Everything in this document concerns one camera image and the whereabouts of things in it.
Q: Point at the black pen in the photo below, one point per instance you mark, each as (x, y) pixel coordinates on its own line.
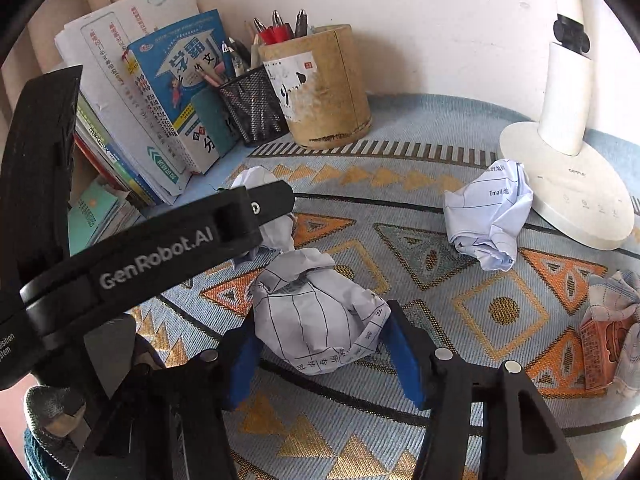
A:
(301, 22)

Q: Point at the red pen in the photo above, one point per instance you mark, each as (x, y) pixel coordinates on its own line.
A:
(260, 30)
(280, 27)

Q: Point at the green notebook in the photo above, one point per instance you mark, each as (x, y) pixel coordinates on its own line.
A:
(95, 210)

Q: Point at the person's left forearm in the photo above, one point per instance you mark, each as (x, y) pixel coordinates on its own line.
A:
(45, 460)

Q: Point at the bamboo pen holder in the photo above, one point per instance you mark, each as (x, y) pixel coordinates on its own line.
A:
(325, 100)

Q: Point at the person's left hand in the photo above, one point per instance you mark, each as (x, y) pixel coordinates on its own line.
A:
(45, 402)

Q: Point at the blue patterned tablecloth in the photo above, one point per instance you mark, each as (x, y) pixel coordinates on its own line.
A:
(450, 310)

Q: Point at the paper ball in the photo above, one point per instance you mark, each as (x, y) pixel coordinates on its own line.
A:
(310, 320)
(490, 220)
(612, 295)
(277, 232)

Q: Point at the black mesh pen holder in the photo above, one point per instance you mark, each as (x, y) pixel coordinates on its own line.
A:
(250, 110)

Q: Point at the white desk lamp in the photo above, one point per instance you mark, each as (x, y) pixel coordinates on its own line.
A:
(565, 110)

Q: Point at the orange snack packet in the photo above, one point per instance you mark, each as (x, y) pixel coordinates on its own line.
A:
(600, 355)

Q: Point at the row of books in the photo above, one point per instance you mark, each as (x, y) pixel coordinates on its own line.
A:
(160, 110)

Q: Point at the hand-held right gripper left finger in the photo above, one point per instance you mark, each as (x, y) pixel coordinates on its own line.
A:
(240, 365)

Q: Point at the bundle of pens and pencils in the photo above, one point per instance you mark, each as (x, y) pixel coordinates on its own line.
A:
(225, 67)

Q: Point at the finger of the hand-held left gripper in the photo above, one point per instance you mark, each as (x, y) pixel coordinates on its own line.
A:
(270, 200)

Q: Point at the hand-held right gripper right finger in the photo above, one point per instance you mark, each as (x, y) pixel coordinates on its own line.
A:
(405, 360)

